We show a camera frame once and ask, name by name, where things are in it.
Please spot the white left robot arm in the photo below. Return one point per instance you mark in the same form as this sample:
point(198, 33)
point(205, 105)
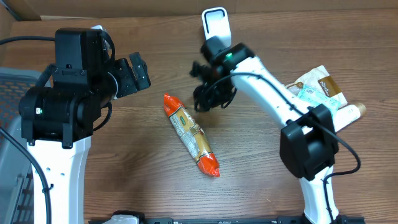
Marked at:
point(59, 113)

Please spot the teal snack wrapper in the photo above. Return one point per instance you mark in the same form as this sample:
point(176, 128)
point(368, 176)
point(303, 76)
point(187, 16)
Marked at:
point(315, 98)

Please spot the white barcode scanner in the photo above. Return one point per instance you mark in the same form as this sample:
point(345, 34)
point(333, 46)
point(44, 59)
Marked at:
point(216, 23)

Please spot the orange biscuit packet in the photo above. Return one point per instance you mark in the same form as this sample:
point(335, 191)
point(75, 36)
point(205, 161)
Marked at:
point(192, 136)

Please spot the brown Pantree snack pouch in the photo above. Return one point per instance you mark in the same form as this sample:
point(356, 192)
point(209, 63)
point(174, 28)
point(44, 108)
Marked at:
point(319, 79)

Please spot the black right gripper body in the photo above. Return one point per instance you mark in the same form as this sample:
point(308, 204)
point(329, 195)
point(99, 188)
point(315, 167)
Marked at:
point(221, 91)

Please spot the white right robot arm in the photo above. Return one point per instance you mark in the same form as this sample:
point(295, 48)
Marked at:
point(307, 135)

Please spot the white tube gold cap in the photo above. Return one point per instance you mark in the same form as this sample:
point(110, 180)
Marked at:
point(347, 115)

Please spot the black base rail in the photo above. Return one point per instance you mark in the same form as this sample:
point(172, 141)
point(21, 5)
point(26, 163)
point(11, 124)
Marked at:
point(124, 216)

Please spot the grey plastic shopping basket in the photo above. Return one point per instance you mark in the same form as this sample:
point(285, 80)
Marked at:
point(17, 179)

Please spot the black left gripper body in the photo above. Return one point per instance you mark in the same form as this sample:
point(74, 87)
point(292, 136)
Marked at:
point(125, 77)

